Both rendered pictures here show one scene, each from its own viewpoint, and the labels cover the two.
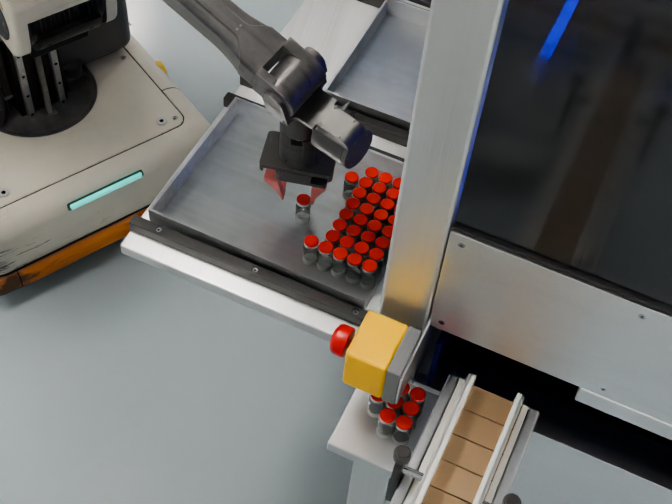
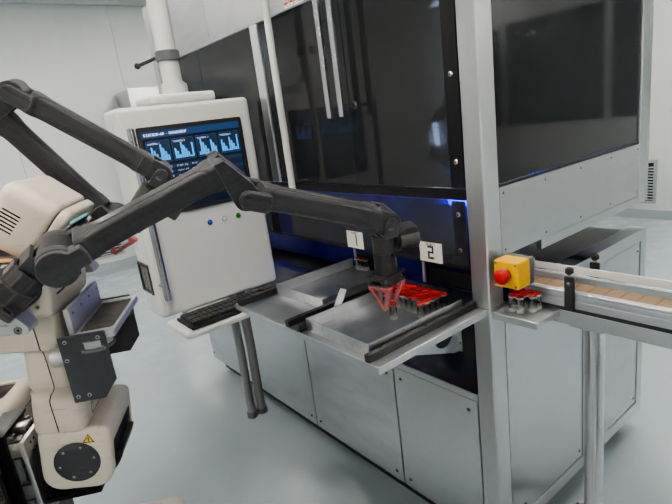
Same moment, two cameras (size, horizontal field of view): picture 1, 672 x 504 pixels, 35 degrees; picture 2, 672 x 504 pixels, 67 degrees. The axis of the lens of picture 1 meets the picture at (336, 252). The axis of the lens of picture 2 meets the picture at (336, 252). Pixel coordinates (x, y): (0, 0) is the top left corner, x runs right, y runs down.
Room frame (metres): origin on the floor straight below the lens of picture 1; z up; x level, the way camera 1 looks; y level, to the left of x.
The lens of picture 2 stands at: (0.38, 1.20, 1.44)
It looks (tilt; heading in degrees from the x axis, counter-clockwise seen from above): 15 degrees down; 303
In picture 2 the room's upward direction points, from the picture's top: 7 degrees counter-clockwise
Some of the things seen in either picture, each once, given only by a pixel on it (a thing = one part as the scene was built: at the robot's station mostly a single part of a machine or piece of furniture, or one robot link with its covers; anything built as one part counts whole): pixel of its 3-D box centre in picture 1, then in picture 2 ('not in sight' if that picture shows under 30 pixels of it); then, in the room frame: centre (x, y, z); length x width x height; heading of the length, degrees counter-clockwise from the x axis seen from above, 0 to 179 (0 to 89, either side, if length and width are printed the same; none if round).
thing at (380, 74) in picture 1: (450, 83); (339, 280); (1.27, -0.16, 0.90); 0.34 x 0.26 x 0.04; 70
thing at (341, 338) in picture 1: (346, 342); (503, 276); (0.69, -0.02, 0.99); 0.04 x 0.04 x 0.04; 70
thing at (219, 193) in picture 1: (294, 199); (383, 314); (1.00, 0.07, 0.90); 0.34 x 0.26 x 0.04; 69
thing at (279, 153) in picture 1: (300, 144); (385, 266); (0.98, 0.06, 1.04); 0.10 x 0.07 x 0.07; 84
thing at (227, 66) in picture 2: not in sight; (234, 112); (1.93, -0.51, 1.51); 0.49 x 0.01 x 0.59; 160
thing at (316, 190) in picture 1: (304, 178); (389, 290); (0.98, 0.05, 0.97); 0.07 x 0.07 x 0.09; 84
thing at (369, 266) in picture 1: (390, 235); (422, 295); (0.94, -0.08, 0.90); 0.18 x 0.02 x 0.05; 159
